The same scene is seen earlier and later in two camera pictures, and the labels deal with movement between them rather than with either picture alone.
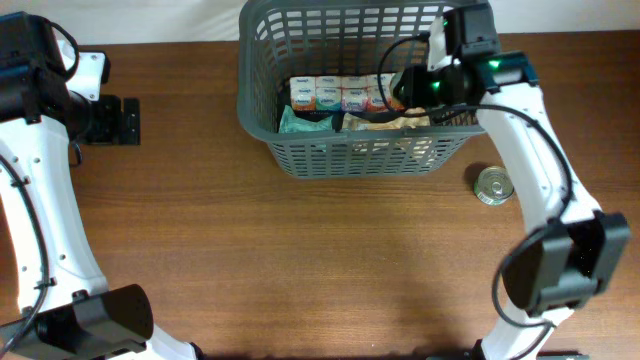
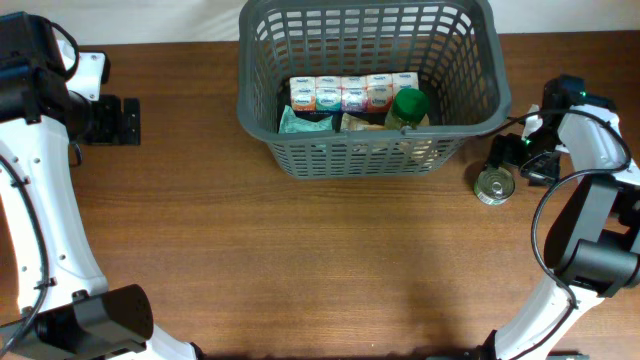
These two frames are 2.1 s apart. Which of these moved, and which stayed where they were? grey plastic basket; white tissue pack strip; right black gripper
Moved: right black gripper
Stayed: grey plastic basket; white tissue pack strip
